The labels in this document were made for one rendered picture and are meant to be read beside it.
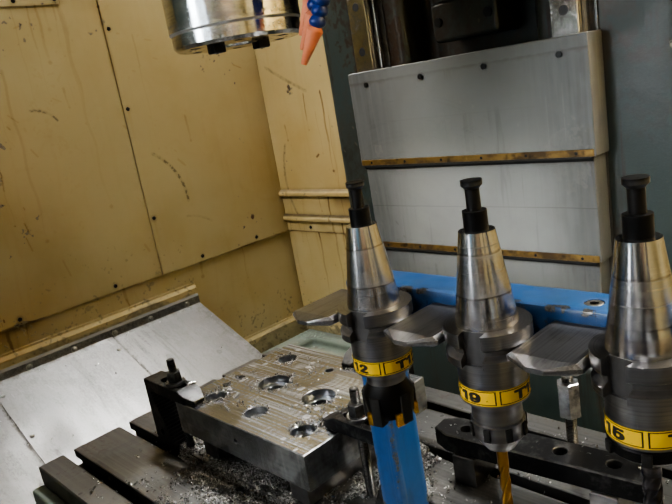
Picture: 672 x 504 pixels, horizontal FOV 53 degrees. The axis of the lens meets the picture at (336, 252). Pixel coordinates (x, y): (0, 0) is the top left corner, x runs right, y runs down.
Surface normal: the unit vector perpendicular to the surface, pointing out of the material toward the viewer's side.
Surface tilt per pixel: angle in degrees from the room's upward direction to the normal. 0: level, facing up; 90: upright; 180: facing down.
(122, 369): 24
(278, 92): 90
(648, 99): 90
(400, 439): 90
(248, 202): 90
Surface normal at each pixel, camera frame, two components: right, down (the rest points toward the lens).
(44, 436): 0.13, -0.83
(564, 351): -0.17, -0.95
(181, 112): 0.69, 0.06
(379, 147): -0.70, 0.26
